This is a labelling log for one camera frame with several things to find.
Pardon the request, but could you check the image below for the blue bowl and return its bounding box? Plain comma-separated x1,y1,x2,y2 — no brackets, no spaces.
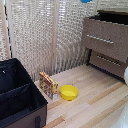
79,0,94,4

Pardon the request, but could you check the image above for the long silver drawer handle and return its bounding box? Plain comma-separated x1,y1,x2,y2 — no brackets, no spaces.
86,33,115,45

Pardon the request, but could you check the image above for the brown drawer with long handle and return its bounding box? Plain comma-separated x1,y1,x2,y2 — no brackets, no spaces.
82,16,128,65

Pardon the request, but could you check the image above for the colourful snack box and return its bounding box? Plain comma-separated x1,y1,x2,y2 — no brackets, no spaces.
38,71,60,101

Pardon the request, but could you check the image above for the black strap loop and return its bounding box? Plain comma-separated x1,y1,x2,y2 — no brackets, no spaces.
34,115,42,128

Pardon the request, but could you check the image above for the yellow bowl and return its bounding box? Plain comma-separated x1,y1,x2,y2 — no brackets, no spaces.
59,84,80,102

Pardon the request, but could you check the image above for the black fabric storage box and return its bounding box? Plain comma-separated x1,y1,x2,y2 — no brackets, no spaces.
0,58,49,128

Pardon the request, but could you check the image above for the brown drawer with short handle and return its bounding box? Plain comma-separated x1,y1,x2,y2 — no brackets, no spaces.
88,49,128,80

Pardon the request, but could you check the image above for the dark drawer cabinet frame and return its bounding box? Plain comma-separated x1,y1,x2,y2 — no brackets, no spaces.
84,9,128,83

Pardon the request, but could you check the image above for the bamboo screen with wooden posts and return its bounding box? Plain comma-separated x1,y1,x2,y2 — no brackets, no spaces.
0,0,128,83

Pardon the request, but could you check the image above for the short silver drawer handle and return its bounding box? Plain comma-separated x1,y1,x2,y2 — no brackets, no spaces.
96,55,122,67

